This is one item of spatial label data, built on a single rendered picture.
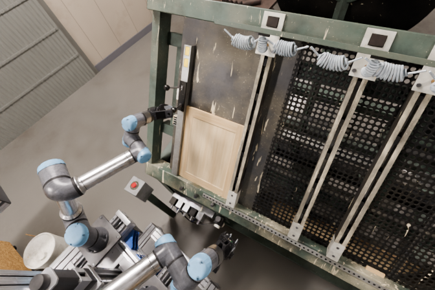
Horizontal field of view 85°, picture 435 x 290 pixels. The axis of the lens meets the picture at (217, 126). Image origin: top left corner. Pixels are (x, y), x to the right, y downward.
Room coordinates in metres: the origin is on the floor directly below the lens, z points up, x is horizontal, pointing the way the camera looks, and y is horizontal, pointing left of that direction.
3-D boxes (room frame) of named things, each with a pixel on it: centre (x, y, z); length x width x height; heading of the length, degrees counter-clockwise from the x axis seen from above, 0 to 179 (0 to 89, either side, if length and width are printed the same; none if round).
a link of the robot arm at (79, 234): (0.44, 0.92, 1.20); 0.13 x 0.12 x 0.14; 25
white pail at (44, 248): (0.68, 1.89, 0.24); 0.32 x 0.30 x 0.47; 38
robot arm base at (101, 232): (0.43, 0.92, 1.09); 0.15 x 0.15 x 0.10
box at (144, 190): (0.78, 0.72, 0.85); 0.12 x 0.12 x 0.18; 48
